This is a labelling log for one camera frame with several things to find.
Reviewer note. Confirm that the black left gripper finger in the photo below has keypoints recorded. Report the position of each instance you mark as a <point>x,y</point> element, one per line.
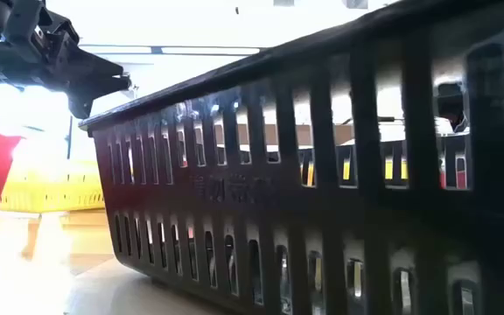
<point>81,105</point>
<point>90,74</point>

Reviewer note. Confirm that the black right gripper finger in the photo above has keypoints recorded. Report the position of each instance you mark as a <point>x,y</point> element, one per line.
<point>449,102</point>

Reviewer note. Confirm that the yellow slotted plastic basket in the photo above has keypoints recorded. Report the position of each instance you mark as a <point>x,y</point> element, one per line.
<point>51,197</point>
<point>392,170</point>

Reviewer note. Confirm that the black slotted plastic basket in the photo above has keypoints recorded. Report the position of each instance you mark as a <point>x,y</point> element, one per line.
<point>234,192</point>

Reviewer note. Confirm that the long ceiling light fixture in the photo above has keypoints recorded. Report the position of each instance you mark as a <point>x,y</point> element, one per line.
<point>199,50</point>

